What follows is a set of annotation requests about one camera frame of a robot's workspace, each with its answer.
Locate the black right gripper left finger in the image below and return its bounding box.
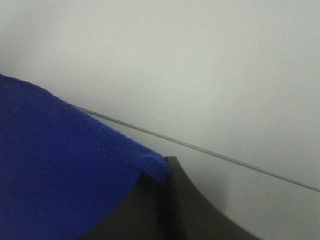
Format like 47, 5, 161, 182
78, 173, 165, 240

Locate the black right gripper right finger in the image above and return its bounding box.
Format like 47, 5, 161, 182
165, 156, 255, 240

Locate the blue microfibre towel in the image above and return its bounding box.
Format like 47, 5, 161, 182
0, 75, 170, 240

